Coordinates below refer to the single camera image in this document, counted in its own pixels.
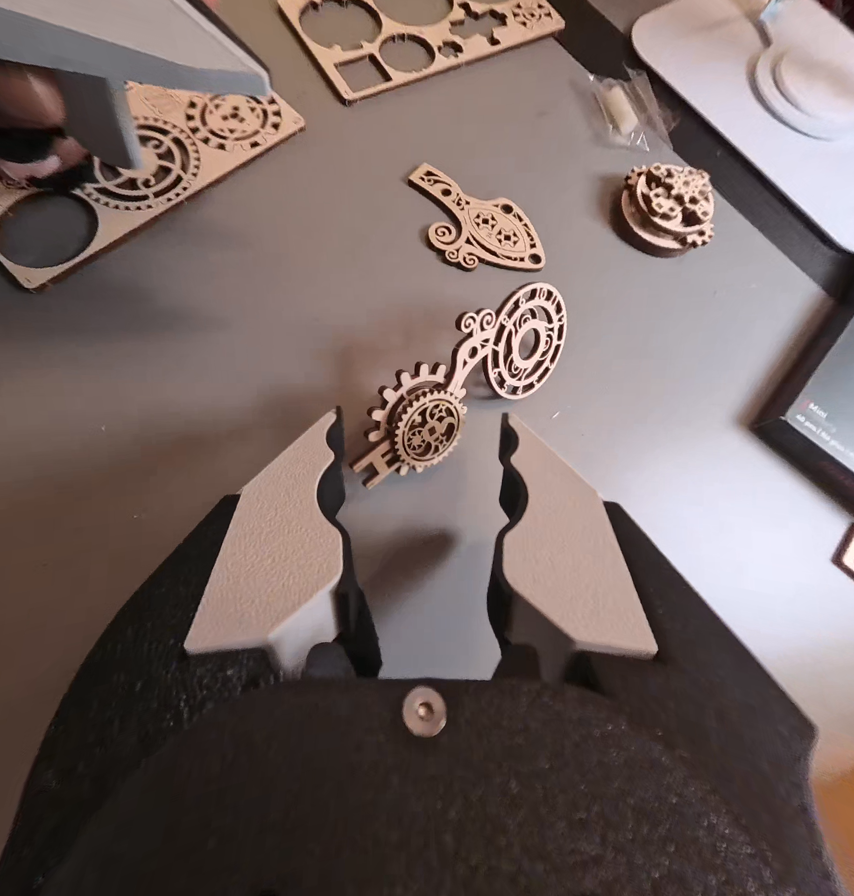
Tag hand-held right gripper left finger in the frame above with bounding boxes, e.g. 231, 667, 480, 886
185, 406, 383, 679

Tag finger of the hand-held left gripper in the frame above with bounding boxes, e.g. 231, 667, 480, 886
0, 0, 272, 172

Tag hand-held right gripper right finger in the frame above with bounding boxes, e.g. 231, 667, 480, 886
490, 412, 659, 681

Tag wooden sheet with gears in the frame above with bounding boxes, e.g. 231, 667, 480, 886
0, 80, 307, 294

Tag wooden gear key assembly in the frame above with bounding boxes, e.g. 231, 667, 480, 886
347, 280, 569, 491

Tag person's left hand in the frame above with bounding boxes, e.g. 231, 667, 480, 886
0, 66, 74, 179

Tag empty wooden cutout sheet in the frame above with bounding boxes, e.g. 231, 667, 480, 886
278, 0, 566, 106

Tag black puzzle box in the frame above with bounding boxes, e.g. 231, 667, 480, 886
749, 280, 854, 522

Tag round wooden gear assembly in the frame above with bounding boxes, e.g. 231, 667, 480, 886
619, 162, 716, 259

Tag ornate wooden leaf piece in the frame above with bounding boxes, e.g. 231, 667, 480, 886
408, 162, 548, 273

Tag clear plastic parts bag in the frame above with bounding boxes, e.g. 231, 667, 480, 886
586, 66, 673, 151

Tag white book stand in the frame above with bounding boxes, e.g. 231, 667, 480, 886
632, 0, 854, 254

